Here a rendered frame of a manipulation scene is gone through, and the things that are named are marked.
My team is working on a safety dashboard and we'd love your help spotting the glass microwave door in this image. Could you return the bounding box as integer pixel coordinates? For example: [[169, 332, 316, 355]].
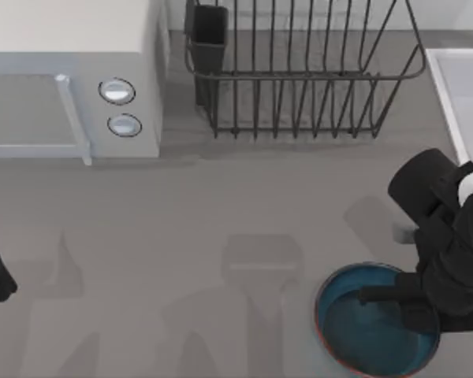
[[0, 62, 92, 166]]

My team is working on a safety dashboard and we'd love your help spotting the small silver microwave knob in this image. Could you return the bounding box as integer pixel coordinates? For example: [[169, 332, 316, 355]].
[[106, 113, 143, 139]]

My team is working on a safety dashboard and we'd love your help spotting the pale microwave door handle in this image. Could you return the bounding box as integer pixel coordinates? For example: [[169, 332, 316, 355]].
[[54, 73, 93, 166]]

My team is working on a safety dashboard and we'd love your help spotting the blue bowl with red rim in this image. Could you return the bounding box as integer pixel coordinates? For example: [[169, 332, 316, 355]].
[[314, 262, 442, 378]]

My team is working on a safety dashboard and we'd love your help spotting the dark wire dish rack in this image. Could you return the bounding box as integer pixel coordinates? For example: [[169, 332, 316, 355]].
[[184, 0, 427, 140]]

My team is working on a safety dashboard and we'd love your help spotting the large silver microwave knob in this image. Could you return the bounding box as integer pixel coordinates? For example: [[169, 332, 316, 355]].
[[98, 77, 136, 106]]

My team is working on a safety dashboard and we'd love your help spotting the white sink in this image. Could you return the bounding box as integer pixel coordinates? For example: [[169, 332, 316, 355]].
[[424, 47, 473, 175]]

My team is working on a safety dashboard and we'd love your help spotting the pale microwave oven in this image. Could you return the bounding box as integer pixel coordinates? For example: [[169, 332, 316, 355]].
[[0, 0, 171, 166]]

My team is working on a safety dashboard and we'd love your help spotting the black cutlery holder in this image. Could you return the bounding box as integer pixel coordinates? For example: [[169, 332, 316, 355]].
[[184, 0, 229, 108]]

